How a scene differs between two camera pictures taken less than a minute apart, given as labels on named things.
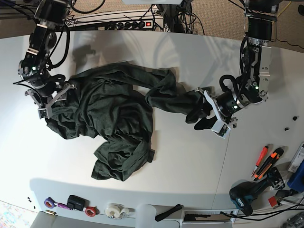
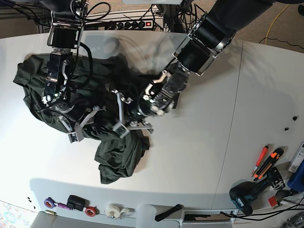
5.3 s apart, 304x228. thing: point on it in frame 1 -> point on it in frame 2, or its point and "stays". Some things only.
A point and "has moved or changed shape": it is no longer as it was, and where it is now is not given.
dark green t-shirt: [112, 103] has moved or changed shape
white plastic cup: [145, 216] stays
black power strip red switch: [135, 25] stays
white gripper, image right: [223, 127] -> [120, 129]
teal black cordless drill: [242, 194] stays
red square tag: [272, 201] stays
